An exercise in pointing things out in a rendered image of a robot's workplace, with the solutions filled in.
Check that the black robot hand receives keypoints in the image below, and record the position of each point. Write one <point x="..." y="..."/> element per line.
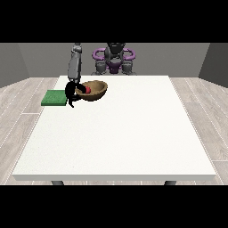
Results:
<point x="70" y="90"/>

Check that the brown wooden bowl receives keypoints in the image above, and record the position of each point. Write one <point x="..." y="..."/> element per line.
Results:
<point x="96" y="88"/>

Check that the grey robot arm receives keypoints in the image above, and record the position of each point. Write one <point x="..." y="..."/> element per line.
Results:
<point x="74" y="66"/>

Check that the green square pad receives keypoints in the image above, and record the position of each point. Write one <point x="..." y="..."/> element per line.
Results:
<point x="54" y="98"/>

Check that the small red ball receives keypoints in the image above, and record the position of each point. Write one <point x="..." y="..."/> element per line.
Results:
<point x="88" y="90"/>

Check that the grey robot trunk purple rings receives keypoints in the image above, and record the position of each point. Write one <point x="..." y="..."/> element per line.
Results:
<point x="114" y="63"/>

